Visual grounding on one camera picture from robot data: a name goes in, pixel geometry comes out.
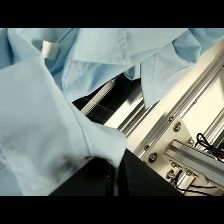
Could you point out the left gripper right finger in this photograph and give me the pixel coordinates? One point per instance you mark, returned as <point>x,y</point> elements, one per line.
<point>140,176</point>

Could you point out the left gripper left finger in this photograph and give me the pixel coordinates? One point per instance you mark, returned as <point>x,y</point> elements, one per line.
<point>93,180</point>

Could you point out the light blue shirt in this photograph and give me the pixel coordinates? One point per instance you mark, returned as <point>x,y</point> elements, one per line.
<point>43,126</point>

